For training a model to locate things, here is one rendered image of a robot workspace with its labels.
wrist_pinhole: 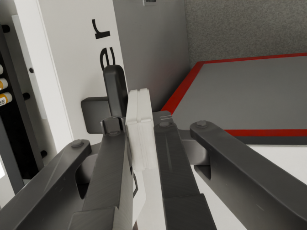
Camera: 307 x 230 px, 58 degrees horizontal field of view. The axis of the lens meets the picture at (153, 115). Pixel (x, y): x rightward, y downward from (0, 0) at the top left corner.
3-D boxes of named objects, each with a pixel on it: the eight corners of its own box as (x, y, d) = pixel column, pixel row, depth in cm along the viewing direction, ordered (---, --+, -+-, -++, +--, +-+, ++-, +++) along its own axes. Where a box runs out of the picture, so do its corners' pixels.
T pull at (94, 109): (123, 62, 20) (115, 66, 19) (139, 154, 22) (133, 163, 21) (80, 66, 21) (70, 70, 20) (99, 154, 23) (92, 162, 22)
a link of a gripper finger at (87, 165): (131, 177, 14) (71, 186, 14) (133, 136, 18) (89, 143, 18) (126, 151, 13) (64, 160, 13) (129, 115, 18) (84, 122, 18)
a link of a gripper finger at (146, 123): (138, 121, 15) (152, 119, 15) (138, 88, 21) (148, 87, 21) (146, 170, 16) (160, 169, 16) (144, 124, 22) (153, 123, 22)
